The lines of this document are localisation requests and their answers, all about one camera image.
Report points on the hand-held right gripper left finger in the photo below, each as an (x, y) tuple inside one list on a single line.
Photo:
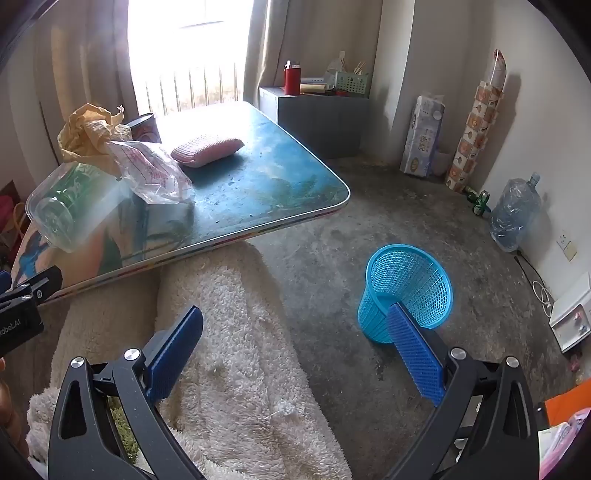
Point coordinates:
[(178, 353)]

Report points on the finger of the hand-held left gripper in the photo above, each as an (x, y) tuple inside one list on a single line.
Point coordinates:
[(44, 282)]

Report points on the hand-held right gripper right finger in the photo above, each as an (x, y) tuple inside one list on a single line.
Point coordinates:
[(415, 355)]

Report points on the blue mesh wastebasket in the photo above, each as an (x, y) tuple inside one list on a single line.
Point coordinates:
[(406, 286)]

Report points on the clear red-printed plastic bag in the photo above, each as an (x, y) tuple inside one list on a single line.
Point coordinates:
[(152, 173)]

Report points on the pink mesh scrub sponge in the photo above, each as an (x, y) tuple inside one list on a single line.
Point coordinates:
[(207, 148)]

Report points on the red gift bag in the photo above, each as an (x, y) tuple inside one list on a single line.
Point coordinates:
[(11, 226)]

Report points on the white fluffy blanket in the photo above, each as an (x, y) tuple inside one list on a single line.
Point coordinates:
[(249, 378)]

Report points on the green shaggy mat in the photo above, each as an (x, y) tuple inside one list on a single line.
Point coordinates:
[(123, 429)]

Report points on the crumpled yellow paper bag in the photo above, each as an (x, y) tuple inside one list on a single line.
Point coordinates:
[(87, 134)]

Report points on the orange board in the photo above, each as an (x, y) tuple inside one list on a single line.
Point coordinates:
[(570, 399)]

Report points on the small white drawer box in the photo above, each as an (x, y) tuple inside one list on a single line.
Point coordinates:
[(572, 316)]

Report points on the green glass bottles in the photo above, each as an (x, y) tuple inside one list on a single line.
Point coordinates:
[(480, 201)]

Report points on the clear water jug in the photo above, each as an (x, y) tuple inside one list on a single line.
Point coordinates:
[(515, 212)]

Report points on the pink printed bag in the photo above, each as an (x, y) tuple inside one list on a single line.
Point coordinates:
[(565, 447)]

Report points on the toilet paper pack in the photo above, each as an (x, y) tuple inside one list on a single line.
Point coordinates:
[(422, 138)]

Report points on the beige curtain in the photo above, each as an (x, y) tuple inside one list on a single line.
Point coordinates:
[(314, 41), (83, 60)]

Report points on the patterned rolled mat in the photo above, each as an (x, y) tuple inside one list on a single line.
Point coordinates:
[(475, 134)]

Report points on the metal window railing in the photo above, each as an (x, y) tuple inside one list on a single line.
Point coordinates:
[(194, 87)]

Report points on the grey cabinet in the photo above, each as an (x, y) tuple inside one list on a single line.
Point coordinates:
[(314, 122)]

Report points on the green plastic basket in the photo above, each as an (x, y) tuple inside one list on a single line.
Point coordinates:
[(352, 83)]

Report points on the red thermos bottle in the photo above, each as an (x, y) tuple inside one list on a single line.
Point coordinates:
[(292, 79)]

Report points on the wall socket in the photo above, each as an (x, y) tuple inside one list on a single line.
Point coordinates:
[(567, 244)]

